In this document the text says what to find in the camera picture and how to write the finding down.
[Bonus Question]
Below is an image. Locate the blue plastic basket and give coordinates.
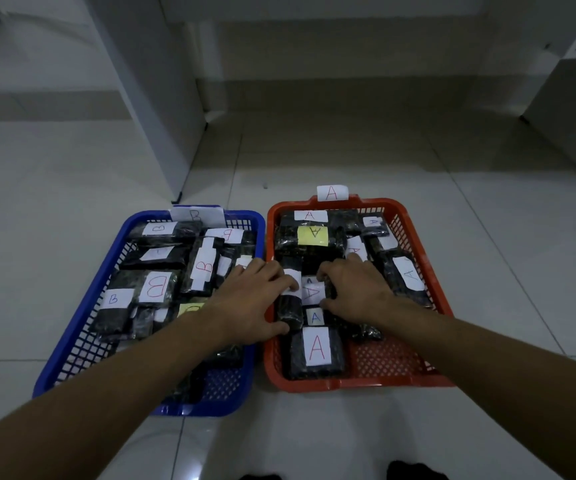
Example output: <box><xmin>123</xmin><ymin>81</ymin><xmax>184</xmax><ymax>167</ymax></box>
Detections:
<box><xmin>31</xmin><ymin>205</ymin><xmax>267</xmax><ymax>418</ymax></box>

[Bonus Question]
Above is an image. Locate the person's left forearm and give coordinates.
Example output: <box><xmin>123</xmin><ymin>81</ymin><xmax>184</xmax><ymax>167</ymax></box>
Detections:
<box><xmin>0</xmin><ymin>314</ymin><xmax>229</xmax><ymax>480</ymax></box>

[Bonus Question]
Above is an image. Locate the white desk side panel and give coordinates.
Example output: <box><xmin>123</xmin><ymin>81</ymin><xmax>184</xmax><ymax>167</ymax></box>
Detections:
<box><xmin>85</xmin><ymin>0</ymin><xmax>208</xmax><ymax>205</ymax></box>
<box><xmin>522</xmin><ymin>54</ymin><xmax>576</xmax><ymax>193</ymax></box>

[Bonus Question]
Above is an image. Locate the person's right forearm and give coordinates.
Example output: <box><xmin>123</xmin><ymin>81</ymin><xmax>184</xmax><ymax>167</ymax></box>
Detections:
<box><xmin>390</xmin><ymin>304</ymin><xmax>576</xmax><ymax>480</ymax></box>

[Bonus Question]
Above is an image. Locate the red plastic basket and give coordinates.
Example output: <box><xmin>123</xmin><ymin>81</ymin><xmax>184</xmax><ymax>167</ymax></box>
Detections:
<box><xmin>263</xmin><ymin>194</ymin><xmax>456</xmax><ymax>394</ymax></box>

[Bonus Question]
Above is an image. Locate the person's right hand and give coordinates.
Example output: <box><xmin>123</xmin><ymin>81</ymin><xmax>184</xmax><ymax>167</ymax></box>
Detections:
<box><xmin>316</xmin><ymin>253</ymin><xmax>411</xmax><ymax>331</ymax></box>

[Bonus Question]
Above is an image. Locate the large white paper tag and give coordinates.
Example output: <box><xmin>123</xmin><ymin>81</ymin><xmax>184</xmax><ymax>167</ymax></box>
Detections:
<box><xmin>169</xmin><ymin>206</ymin><xmax>227</xmax><ymax>228</ymax></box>

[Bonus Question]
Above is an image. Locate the person's left hand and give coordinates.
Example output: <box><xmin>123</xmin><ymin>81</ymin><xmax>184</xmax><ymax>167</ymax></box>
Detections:
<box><xmin>203</xmin><ymin>258</ymin><xmax>300</xmax><ymax>348</ymax></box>

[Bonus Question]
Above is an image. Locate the small white paper tag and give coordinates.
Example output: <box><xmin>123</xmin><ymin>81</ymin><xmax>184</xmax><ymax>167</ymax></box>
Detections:
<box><xmin>316</xmin><ymin>184</ymin><xmax>350</xmax><ymax>202</ymax></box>

